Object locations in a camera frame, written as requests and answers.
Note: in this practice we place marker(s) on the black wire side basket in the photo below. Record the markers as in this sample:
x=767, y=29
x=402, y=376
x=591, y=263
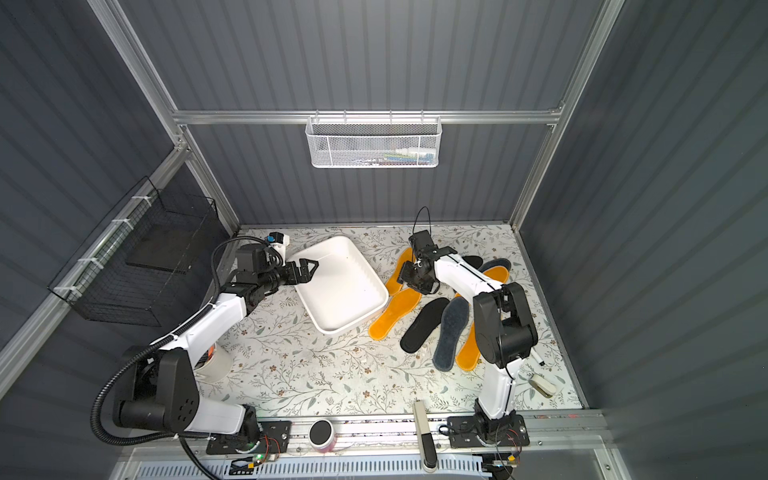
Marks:
x=150, y=268

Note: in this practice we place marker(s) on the white black handheld scraper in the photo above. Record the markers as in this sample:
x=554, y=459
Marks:
x=426, y=444

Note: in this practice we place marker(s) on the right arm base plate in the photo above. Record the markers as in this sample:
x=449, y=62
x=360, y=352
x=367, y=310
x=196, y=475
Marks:
x=474, y=432

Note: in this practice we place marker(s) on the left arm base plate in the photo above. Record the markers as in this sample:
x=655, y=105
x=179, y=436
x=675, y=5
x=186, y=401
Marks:
x=272, y=438

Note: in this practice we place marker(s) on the orange insole box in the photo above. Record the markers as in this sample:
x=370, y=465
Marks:
x=393, y=284

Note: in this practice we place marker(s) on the black insole back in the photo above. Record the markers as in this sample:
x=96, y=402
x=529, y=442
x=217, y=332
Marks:
x=474, y=261

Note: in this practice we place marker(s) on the white wire wall basket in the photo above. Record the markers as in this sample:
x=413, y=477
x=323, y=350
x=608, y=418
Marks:
x=373, y=141

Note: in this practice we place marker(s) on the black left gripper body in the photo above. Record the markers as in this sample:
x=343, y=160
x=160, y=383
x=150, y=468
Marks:
x=289, y=273

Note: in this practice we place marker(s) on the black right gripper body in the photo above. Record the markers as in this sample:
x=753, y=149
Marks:
x=417, y=277

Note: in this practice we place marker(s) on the grey fleece insole front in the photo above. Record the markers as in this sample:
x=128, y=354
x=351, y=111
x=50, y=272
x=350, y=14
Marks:
x=454, y=319

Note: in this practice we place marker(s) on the white tape roll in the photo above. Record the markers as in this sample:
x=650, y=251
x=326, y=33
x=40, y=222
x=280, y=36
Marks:
x=213, y=365

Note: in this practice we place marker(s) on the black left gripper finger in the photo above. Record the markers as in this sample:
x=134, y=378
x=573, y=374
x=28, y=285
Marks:
x=305, y=265
x=301, y=277

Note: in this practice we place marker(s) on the black round speaker puck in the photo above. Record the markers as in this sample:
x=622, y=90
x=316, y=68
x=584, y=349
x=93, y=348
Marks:
x=322, y=436

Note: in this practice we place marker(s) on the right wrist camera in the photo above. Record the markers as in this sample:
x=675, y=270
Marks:
x=421, y=242

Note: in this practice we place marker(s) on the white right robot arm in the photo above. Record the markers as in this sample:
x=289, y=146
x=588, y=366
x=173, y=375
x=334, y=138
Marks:
x=504, y=333

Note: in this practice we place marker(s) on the black marker pen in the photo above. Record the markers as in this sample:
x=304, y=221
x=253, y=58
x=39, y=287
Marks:
x=537, y=358

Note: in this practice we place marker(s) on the orange insole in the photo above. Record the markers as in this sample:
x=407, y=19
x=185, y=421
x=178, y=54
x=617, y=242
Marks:
x=497, y=274
x=400, y=304
x=468, y=356

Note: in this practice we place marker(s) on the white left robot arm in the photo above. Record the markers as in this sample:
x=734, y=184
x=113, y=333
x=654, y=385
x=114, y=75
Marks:
x=154, y=395

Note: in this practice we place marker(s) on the black insole front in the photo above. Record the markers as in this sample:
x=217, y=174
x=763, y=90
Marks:
x=427, y=320

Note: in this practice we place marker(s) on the black insole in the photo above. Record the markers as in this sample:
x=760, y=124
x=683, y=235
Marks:
x=474, y=261
x=427, y=320

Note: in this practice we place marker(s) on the white eraser block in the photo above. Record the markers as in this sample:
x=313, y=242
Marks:
x=543, y=386

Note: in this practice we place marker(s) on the white plastic storage box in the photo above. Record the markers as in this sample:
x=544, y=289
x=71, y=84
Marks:
x=345, y=290

